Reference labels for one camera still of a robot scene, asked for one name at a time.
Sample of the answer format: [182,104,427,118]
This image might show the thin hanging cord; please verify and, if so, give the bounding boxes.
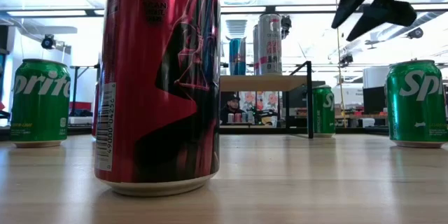
[332,0,349,129]

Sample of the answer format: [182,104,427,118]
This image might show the black legged table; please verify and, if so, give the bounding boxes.
[69,63,102,104]

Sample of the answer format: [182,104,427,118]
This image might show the wooden shelf black metal legs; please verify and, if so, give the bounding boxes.
[219,59,315,140]

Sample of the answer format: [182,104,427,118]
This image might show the black monitor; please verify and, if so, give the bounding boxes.
[362,85,387,115]

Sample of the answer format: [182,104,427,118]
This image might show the red black Darth Vader can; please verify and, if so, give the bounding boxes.
[93,0,221,197]

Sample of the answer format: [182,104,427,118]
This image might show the blue silver Red Bull can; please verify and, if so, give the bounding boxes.
[228,36,247,76]

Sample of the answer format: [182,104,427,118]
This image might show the person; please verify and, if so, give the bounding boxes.
[220,92,246,125]

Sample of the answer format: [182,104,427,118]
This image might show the floral printed poster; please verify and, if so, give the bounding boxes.
[238,90,281,113]

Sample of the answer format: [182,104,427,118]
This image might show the tall white slim can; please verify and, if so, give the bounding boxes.
[258,13,283,76]

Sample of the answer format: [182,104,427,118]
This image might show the green Sprite can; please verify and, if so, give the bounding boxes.
[311,84,336,139]
[384,59,448,149]
[9,58,72,149]

